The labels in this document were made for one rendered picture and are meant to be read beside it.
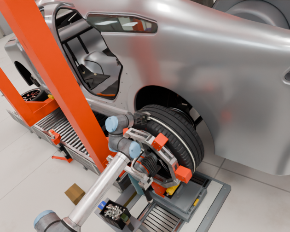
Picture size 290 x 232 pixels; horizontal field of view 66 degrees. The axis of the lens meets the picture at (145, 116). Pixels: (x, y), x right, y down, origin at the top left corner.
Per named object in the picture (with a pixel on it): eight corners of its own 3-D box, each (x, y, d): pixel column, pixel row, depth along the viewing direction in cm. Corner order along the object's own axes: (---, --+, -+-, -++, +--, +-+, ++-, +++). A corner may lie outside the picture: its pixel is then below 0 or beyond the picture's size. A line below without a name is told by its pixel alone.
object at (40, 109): (66, 101, 371) (55, 84, 351) (39, 121, 344) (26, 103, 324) (61, 100, 381) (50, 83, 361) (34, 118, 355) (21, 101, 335)
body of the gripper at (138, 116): (147, 124, 151) (134, 127, 142) (138, 120, 156) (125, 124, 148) (147, 113, 149) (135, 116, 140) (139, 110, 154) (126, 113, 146)
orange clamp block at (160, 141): (165, 144, 152) (168, 139, 145) (158, 152, 148) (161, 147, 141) (157, 137, 154) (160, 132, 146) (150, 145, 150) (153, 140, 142)
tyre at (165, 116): (176, 168, 217) (222, 156, 160) (163, 187, 205) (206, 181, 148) (130, 119, 216) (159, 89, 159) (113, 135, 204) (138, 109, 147)
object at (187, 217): (207, 193, 221) (206, 187, 215) (188, 223, 203) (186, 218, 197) (167, 173, 253) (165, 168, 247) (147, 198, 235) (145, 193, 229)
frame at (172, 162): (186, 191, 173) (172, 142, 142) (182, 197, 170) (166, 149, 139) (136, 165, 208) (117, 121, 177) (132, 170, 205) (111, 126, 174)
